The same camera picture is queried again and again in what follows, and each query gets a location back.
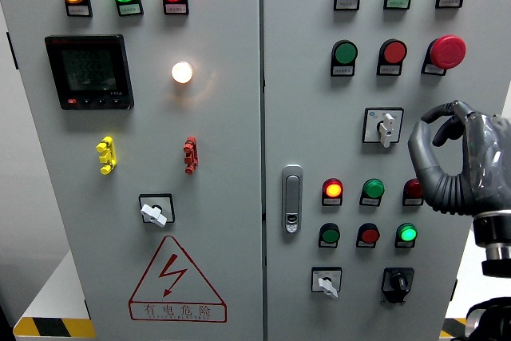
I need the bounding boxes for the large white-handled turn switch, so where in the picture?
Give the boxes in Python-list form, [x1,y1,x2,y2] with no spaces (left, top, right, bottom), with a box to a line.
[362,106,405,149]

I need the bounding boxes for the small dark red lamp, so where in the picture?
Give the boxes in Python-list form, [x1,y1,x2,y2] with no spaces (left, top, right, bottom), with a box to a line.
[403,177,424,199]

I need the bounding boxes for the small bright green lamp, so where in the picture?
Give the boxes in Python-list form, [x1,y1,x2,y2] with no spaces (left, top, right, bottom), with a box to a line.
[395,222,418,244]

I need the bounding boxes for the small green domed lamp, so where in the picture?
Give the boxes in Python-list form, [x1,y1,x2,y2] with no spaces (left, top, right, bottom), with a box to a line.
[362,178,386,199]

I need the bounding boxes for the large red stop button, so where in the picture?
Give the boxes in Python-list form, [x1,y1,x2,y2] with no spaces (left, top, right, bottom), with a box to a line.
[423,34,467,70]

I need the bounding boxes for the small red push button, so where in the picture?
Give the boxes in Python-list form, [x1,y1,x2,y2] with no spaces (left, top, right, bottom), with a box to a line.
[357,222,381,244]

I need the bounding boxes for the large red push button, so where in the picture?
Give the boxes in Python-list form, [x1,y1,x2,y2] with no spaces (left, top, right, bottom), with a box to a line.
[378,38,409,65]

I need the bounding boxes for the small orange-red round lamp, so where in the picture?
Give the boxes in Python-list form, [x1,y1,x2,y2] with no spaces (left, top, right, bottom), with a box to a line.
[322,177,344,199]

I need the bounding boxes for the black yellow striped tape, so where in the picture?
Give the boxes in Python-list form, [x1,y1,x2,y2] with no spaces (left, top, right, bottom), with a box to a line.
[440,318,468,338]
[14,316,97,339]

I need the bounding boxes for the small green push button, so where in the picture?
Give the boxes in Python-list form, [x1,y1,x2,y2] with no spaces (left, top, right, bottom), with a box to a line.
[319,222,342,244]

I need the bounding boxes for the pale grey door with lock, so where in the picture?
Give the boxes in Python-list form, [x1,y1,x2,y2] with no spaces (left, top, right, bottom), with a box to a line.
[261,0,511,341]

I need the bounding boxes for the large green push button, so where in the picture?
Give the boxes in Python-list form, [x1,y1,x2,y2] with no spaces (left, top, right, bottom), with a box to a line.
[331,39,359,65]

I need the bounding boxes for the silver door lock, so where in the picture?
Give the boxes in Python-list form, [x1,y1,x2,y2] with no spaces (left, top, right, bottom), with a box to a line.
[281,164,303,235]

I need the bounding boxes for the pale grey door with display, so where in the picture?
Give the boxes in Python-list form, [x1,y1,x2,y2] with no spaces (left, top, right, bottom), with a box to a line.
[0,0,264,341]

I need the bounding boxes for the white round lamp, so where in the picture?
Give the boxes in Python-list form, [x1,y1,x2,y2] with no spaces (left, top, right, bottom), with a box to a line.
[171,61,194,85]

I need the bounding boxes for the red warning triangle sticker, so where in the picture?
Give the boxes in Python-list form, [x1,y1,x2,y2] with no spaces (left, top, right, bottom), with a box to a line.
[128,235,228,323]

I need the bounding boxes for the black display meter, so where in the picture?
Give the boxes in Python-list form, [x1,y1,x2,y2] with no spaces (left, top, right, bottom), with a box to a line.
[44,34,135,111]

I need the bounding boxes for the black-handled turn switch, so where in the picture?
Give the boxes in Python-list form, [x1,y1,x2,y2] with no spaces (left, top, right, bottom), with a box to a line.
[380,267,415,305]

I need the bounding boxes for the small white-handled turn switch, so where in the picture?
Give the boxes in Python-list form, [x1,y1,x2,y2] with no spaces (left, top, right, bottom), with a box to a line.
[311,266,343,299]

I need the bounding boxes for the small red handle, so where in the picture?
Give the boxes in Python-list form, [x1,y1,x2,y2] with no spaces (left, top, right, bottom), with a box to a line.
[183,135,199,175]

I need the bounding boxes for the white-handled switch, plain black plate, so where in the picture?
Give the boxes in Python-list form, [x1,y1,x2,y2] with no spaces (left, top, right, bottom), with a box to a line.
[138,192,176,228]

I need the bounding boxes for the small yellow handle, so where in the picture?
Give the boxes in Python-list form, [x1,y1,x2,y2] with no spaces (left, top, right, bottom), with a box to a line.
[96,136,118,176]

